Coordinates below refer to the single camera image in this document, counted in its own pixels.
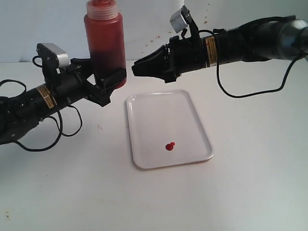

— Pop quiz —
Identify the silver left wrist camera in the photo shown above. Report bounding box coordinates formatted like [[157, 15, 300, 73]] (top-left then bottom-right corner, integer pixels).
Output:
[[37, 43, 70, 70]]

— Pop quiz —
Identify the red sauce squeeze bottle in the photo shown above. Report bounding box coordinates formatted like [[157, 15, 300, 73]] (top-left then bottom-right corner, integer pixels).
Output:
[[84, 0, 126, 80]]

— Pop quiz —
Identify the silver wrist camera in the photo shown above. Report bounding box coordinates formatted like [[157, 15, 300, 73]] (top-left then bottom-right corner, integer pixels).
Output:
[[37, 43, 70, 70], [170, 5, 192, 33]]

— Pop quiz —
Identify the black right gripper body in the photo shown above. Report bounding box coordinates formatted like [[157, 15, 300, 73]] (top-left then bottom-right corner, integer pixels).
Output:
[[163, 36, 207, 83]]

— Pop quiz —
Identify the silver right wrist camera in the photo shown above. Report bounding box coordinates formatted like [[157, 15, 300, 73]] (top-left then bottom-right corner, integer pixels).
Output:
[[170, 5, 192, 33]]

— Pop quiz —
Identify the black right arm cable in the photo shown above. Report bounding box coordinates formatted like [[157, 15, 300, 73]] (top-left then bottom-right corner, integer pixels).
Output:
[[180, 21, 308, 98]]

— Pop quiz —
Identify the red sauce blob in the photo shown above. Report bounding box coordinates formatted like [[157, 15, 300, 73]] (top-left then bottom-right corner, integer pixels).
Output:
[[165, 142, 175, 151]]

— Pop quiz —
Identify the white rectangular tray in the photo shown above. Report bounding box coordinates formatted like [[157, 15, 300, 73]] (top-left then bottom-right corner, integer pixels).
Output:
[[126, 90, 214, 169]]

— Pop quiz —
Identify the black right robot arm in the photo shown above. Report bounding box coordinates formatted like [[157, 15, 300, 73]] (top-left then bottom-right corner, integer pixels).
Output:
[[132, 15, 308, 83]]

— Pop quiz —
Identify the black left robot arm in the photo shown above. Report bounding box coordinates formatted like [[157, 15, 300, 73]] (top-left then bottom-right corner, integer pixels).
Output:
[[0, 58, 127, 144]]

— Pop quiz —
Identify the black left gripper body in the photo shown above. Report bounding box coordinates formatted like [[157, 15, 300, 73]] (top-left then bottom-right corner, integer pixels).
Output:
[[54, 65, 88, 106]]

